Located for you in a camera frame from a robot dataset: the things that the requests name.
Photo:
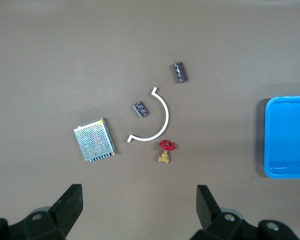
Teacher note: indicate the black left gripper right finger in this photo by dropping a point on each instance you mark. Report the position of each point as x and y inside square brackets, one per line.
[215, 225]

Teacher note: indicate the perforated metal power supply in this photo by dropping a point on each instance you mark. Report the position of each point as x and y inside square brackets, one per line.
[95, 140]

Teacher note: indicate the blue plastic tray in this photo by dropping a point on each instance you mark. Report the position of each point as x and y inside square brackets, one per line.
[290, 137]

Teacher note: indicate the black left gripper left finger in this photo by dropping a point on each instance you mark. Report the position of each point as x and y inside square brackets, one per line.
[52, 220]

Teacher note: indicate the brass valve red handwheel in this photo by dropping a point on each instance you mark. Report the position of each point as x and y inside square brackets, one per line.
[167, 145]

